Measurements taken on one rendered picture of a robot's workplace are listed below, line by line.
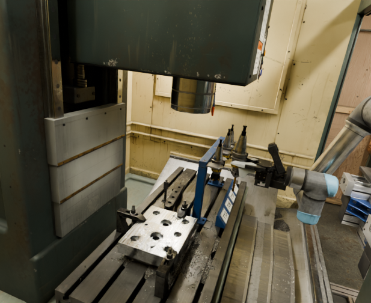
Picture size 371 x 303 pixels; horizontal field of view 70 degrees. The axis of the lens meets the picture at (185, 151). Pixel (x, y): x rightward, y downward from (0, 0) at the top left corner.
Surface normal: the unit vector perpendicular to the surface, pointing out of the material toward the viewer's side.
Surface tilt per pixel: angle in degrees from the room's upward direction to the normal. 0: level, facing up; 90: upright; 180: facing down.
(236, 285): 7
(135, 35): 90
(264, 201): 24
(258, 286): 8
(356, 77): 90
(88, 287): 0
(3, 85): 90
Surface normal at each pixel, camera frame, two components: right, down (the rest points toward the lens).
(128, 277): 0.10, -0.94
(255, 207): -0.04, -0.73
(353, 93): -0.31, 0.29
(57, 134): 0.94, 0.20
